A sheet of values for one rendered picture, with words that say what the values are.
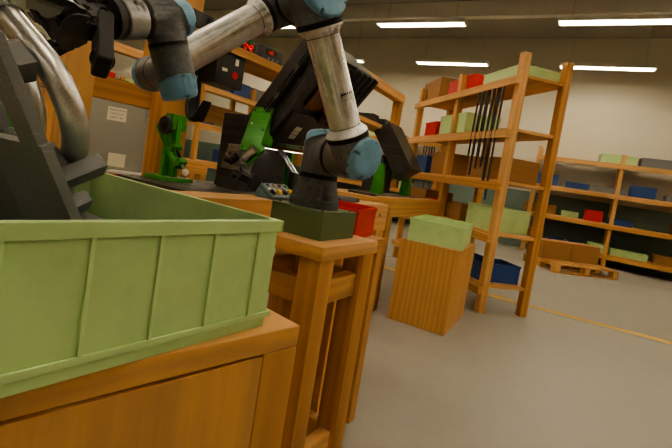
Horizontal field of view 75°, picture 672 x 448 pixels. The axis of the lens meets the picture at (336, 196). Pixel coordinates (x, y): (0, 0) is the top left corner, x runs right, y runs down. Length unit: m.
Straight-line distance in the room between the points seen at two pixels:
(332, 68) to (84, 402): 0.85
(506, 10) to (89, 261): 8.88
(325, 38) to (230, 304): 0.69
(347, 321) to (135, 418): 0.87
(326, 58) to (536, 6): 8.10
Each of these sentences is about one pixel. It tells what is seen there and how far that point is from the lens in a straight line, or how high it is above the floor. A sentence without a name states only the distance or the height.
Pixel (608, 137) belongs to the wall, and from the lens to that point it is 10.59.
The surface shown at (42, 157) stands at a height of 1.01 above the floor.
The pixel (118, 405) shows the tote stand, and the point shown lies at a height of 0.74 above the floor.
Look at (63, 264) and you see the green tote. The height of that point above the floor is 0.92.
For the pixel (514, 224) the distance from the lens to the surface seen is 4.30.
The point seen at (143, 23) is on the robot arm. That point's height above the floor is 1.25.
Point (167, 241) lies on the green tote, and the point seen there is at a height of 0.93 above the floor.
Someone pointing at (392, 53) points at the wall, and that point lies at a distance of 11.82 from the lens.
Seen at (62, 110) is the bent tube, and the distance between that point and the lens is 0.58.
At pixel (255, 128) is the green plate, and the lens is 1.97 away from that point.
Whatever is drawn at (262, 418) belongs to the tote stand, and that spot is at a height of 0.65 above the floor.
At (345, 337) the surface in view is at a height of 0.54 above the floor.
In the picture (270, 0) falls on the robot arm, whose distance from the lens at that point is 1.19.
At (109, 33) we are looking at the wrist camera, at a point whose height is 1.21.
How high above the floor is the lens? 1.05
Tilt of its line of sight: 3 degrees down
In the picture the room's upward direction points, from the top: 9 degrees clockwise
